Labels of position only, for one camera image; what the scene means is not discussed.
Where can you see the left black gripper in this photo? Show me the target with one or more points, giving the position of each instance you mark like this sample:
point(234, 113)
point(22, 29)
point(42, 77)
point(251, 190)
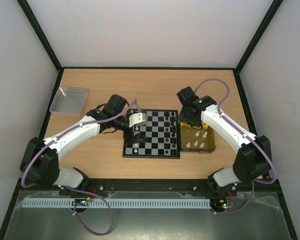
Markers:
point(133, 139)

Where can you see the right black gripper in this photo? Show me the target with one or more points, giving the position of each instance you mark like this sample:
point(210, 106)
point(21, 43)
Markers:
point(190, 119)

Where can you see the gold metal tin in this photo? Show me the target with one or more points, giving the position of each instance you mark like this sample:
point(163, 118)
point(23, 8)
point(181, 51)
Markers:
point(195, 139)

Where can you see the black magnetic chess board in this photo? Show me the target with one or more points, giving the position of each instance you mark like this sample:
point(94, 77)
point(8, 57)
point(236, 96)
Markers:
point(162, 136)

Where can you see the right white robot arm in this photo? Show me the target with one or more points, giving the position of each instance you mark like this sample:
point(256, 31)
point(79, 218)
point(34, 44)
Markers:
point(253, 153)

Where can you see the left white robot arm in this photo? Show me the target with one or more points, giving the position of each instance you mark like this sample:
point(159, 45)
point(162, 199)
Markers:
point(40, 164)

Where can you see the silver metal tray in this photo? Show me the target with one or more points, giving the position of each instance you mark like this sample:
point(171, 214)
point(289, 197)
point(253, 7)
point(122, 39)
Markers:
point(69, 101)

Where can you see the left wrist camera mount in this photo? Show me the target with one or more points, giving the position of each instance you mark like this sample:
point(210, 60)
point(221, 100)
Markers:
point(138, 119)

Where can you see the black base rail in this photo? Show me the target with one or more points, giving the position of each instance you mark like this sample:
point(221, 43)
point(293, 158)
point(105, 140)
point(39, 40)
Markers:
point(194, 187)

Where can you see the white slotted cable duct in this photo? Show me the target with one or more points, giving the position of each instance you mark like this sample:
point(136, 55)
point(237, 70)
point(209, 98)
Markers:
point(117, 203)

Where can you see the black frame enclosure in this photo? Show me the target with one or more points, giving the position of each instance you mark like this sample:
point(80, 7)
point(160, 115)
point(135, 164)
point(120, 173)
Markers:
point(270, 14)

